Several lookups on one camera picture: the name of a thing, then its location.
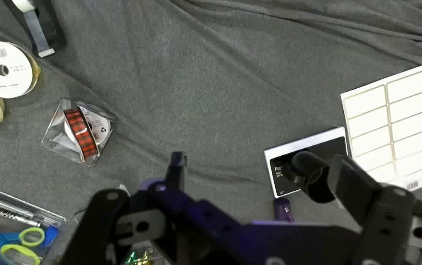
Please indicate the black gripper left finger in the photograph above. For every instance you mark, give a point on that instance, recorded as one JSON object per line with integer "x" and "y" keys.
{"x": 175, "y": 169}

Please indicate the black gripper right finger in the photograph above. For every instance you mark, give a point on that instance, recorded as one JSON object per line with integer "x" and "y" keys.
{"x": 352, "y": 181}

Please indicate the small empty clear container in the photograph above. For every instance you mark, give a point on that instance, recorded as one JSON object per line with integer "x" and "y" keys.
{"x": 122, "y": 188}

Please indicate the red plaid ribbon spool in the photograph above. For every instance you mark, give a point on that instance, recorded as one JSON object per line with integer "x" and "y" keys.
{"x": 56, "y": 140}
{"x": 84, "y": 132}

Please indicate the grey ribbon roll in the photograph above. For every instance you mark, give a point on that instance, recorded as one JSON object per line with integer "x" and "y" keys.
{"x": 35, "y": 29}

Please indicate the large white ribbon spool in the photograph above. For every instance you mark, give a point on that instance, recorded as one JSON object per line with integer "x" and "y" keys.
{"x": 5, "y": 67}

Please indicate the white label sticker sheet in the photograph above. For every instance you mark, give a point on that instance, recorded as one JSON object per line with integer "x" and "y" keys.
{"x": 391, "y": 122}

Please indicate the black card white border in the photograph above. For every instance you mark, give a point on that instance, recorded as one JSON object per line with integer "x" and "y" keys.
{"x": 281, "y": 169}

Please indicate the small purple clip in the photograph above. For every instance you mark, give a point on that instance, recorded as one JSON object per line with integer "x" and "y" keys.
{"x": 284, "y": 209}

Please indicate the iridescent glitter item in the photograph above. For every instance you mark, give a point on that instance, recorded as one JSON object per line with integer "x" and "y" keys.
{"x": 144, "y": 256}

